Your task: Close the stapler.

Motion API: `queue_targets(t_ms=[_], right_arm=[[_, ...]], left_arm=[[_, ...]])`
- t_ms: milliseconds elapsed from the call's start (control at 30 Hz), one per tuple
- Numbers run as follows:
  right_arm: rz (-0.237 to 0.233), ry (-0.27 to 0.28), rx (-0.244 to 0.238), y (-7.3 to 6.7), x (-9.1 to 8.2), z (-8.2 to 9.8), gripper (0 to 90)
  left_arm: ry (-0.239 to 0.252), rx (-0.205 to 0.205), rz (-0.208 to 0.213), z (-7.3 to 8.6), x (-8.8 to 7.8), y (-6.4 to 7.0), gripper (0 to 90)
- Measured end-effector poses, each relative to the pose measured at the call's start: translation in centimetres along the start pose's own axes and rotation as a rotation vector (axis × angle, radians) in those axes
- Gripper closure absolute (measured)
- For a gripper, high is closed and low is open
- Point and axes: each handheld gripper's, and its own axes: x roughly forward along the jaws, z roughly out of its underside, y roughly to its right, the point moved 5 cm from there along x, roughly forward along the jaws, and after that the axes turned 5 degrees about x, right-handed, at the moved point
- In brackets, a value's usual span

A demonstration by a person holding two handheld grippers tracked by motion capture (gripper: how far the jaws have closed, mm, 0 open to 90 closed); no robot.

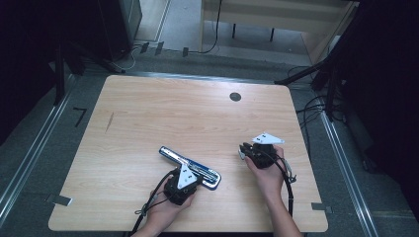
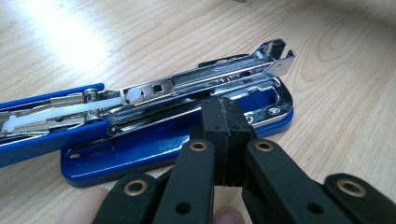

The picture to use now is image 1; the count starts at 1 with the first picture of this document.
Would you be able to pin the dark curtain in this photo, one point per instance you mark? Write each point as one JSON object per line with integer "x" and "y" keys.
{"x": 388, "y": 98}
{"x": 26, "y": 49}

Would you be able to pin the black cabinet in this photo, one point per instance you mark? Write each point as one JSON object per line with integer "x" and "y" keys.
{"x": 120, "y": 26}

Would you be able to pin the light wooden desk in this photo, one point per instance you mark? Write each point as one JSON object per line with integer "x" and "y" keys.
{"x": 280, "y": 13}

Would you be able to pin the person's left hand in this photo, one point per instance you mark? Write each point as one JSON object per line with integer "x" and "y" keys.
{"x": 161, "y": 210}

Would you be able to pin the black metal stand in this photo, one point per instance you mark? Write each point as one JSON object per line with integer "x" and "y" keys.
{"x": 331, "y": 85}
{"x": 60, "y": 75}

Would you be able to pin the blue stapler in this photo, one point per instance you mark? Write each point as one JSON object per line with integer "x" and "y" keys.
{"x": 204, "y": 169}

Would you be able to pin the metal floor rail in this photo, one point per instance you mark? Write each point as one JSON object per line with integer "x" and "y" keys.
{"x": 346, "y": 171}
{"x": 197, "y": 77}
{"x": 33, "y": 154}

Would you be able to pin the black furniture leg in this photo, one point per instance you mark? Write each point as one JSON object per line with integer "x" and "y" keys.
{"x": 234, "y": 30}
{"x": 272, "y": 34}

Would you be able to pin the person's right hand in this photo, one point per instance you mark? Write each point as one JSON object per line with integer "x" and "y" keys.
{"x": 271, "y": 181}

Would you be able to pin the round black table grommet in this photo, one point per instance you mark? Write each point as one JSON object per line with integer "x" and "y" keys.
{"x": 235, "y": 96}

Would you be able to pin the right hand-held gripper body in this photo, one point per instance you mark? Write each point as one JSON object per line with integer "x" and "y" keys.
{"x": 263, "y": 154}

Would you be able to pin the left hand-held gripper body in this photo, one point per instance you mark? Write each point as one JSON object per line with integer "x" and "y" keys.
{"x": 186, "y": 179}

